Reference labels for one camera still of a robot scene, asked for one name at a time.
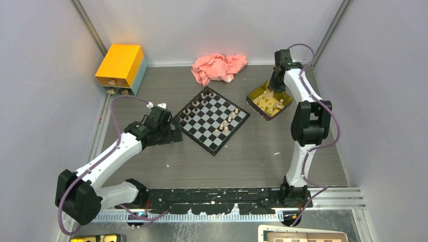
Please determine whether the gold tin tray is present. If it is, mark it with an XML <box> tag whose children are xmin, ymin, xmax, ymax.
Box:
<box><xmin>246</xmin><ymin>81</ymin><xmax>293</xmax><ymax>123</ymax></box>

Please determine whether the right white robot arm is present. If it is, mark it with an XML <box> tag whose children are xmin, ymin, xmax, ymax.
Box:
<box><xmin>269</xmin><ymin>49</ymin><xmax>332</xmax><ymax>207</ymax></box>

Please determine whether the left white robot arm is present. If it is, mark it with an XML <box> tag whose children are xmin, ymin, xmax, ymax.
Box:
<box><xmin>55</xmin><ymin>106</ymin><xmax>183</xmax><ymax>225</ymax></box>

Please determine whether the black white chess board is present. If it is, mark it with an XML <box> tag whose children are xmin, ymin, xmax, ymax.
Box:
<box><xmin>175</xmin><ymin>86</ymin><xmax>250</xmax><ymax>156</ymax></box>

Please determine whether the boxed chess board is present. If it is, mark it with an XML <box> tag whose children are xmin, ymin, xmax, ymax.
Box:
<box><xmin>257</xmin><ymin>225</ymin><xmax>348</xmax><ymax>242</ymax></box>

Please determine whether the pink crumpled cloth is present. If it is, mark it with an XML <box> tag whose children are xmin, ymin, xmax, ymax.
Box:
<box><xmin>190</xmin><ymin>54</ymin><xmax>248</xmax><ymax>87</ymax></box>

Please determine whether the yellow teal drawer box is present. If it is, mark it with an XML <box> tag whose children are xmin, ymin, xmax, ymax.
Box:
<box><xmin>95</xmin><ymin>44</ymin><xmax>148</xmax><ymax>96</ymax></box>

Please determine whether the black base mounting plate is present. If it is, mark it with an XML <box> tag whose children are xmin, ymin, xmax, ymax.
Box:
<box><xmin>128</xmin><ymin>188</ymin><xmax>311</xmax><ymax>215</ymax></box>

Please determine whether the yellow object at edge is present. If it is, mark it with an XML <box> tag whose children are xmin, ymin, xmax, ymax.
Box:
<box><xmin>70</xmin><ymin>233</ymin><xmax>124</xmax><ymax>242</ymax></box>

